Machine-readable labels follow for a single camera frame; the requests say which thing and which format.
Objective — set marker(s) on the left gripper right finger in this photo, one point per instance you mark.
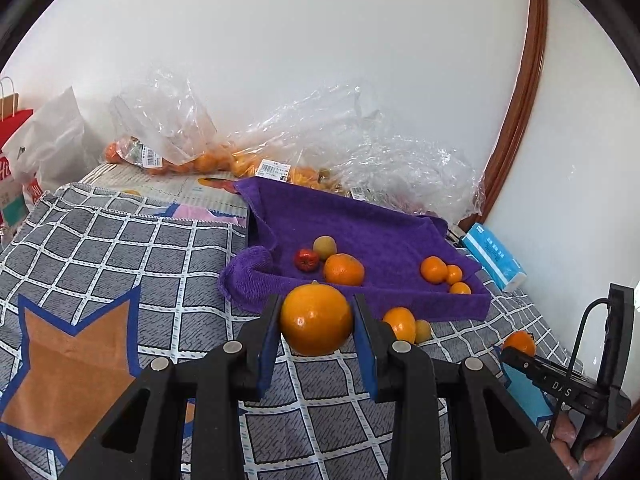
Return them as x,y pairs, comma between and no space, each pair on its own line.
490,436

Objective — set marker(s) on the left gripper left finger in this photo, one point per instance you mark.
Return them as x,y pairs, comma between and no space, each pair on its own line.
141,436

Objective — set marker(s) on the oval yellow orange fruit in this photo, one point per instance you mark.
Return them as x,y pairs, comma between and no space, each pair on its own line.
402,322

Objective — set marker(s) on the smooth round orange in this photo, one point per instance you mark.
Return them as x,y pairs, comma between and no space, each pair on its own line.
315,319

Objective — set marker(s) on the stemmed mandarin orange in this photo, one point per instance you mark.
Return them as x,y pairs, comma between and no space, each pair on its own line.
521,341

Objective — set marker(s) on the large orange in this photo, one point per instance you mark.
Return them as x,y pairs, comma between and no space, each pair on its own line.
434,270

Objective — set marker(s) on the lone orange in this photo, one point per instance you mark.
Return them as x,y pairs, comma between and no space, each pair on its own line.
343,269

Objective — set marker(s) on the small orange tangerine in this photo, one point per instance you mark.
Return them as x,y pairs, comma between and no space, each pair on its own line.
460,288
454,274

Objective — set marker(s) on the small red apple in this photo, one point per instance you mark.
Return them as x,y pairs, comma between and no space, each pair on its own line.
307,260

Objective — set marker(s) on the yellow green round fruit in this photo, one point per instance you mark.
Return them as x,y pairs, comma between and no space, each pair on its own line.
325,246

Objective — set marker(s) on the blue tissue pack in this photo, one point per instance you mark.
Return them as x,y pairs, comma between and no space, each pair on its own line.
497,261

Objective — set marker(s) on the grey checked star blanket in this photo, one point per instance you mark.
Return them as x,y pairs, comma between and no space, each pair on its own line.
143,283

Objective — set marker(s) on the purple towel lined tray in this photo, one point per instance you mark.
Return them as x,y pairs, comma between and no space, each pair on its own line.
391,246

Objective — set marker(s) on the fruit print play mat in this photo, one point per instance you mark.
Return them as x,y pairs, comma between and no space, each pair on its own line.
215,192

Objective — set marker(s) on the clear bag of red fruit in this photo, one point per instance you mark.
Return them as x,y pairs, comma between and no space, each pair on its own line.
417,177

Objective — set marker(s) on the clear bag of kumquats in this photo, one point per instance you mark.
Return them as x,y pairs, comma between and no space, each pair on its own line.
325,139

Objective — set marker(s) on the clear bag of oranges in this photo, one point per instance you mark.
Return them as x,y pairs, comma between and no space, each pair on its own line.
162,127

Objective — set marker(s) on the red paper shopping bag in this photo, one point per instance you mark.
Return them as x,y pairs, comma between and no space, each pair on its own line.
13,208

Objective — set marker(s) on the white plastic bag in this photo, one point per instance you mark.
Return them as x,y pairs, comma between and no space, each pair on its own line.
53,148

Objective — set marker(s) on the brown wooden door frame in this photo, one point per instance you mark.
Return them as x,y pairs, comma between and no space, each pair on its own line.
520,108

